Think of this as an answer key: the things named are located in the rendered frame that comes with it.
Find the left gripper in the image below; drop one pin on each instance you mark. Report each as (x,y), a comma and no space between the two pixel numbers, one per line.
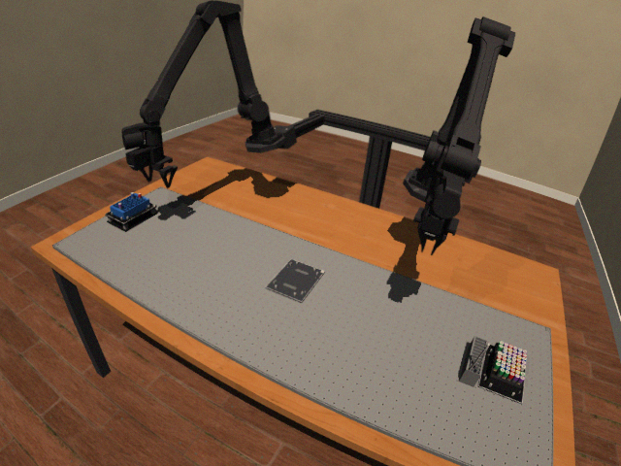
(452,229)

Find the blue grid rack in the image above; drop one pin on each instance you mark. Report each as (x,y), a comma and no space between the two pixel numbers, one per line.
(129,210)

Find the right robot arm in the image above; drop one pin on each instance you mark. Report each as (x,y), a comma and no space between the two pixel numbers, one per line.
(251,106)

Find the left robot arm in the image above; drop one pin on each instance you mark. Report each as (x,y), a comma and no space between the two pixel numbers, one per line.
(466,133)

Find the white perforated base plate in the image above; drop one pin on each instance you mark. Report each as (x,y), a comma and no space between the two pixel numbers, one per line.
(380,348)

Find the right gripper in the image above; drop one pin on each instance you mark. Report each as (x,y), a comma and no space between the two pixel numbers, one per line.
(159,167)

